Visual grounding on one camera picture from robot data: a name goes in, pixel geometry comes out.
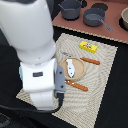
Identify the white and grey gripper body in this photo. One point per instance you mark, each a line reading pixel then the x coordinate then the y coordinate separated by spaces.
pixel 43 82

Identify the white fish toy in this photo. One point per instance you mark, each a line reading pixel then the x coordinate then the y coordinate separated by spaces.
pixel 70 68

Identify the yellow box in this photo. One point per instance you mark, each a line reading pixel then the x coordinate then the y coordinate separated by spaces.
pixel 88 46

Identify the light blue cup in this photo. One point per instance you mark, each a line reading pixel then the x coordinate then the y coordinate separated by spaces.
pixel 20 73

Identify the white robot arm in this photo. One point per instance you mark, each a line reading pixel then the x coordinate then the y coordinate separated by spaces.
pixel 27 26

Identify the round wooden plate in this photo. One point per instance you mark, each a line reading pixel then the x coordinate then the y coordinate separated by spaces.
pixel 80 68

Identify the beige woven placemat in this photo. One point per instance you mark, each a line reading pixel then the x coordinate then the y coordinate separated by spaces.
pixel 80 108

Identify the dark grey pot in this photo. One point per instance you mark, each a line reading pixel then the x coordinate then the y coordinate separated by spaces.
pixel 70 9

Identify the dark grey frying pan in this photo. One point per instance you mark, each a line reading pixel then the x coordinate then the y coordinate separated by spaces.
pixel 95 17

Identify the black stove burner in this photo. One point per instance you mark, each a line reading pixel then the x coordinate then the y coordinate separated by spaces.
pixel 102 6

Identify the beige bowl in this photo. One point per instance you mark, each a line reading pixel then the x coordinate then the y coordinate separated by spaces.
pixel 124 16

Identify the fork with wooden handle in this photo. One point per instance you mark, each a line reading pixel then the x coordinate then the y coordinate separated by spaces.
pixel 76 85

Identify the knife with wooden handle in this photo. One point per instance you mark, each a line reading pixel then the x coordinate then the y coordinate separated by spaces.
pixel 82 58

